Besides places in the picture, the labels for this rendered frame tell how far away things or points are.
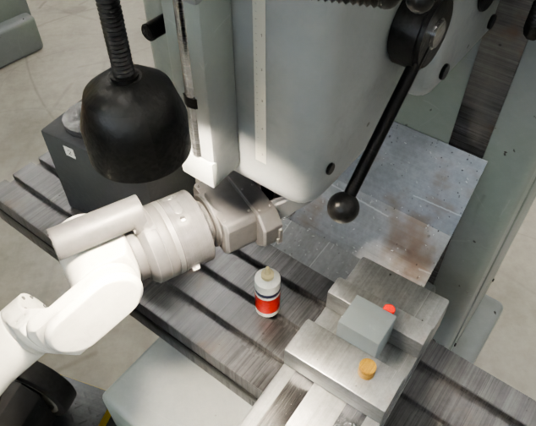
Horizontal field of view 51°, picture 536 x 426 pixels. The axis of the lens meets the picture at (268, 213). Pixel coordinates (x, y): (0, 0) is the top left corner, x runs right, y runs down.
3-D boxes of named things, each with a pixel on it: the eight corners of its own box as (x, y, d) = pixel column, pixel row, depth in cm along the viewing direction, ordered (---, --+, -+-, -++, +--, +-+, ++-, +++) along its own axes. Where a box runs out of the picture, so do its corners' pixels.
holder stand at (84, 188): (161, 251, 99) (142, 170, 84) (68, 206, 107) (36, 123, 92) (199, 208, 106) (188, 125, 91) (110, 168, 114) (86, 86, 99)
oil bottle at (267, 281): (270, 322, 90) (270, 282, 81) (250, 309, 91) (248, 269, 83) (284, 305, 92) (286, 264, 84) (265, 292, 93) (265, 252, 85)
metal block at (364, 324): (372, 366, 76) (379, 345, 71) (334, 343, 78) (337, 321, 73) (389, 338, 78) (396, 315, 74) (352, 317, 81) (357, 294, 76)
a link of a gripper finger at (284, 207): (308, 201, 69) (265, 221, 67) (309, 182, 67) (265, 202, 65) (315, 210, 69) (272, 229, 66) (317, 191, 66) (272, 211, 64)
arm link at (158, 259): (189, 288, 63) (92, 335, 59) (153, 236, 70) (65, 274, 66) (170, 212, 56) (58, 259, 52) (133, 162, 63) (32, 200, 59)
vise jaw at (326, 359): (380, 425, 71) (385, 412, 69) (282, 363, 77) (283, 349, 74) (401, 388, 75) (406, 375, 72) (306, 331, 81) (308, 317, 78)
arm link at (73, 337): (156, 293, 59) (58, 379, 58) (128, 246, 65) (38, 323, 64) (119, 264, 54) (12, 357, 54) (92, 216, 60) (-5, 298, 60)
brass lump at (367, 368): (369, 383, 71) (371, 377, 70) (354, 374, 72) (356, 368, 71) (377, 370, 72) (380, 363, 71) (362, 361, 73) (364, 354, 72)
